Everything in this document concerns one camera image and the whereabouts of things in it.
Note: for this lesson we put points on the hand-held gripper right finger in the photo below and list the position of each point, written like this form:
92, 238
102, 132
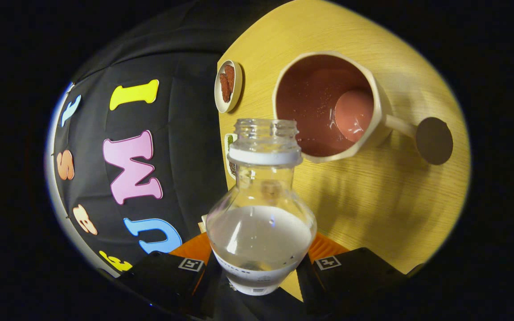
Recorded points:
359, 276

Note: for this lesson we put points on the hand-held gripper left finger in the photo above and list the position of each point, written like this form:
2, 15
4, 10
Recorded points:
158, 276

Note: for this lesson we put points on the clear juice bottle white label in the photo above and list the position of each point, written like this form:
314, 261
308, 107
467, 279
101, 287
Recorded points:
261, 240

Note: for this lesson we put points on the wooden table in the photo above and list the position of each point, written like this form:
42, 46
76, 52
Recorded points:
372, 214

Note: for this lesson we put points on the white toaster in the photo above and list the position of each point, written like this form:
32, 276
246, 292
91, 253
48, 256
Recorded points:
203, 224

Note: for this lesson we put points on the white divided dish with grains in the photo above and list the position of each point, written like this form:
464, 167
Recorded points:
229, 142

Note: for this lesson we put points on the brown meat piece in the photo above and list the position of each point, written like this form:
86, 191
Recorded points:
230, 76
224, 89

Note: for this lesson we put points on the white round plate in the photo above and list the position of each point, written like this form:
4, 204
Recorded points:
236, 89

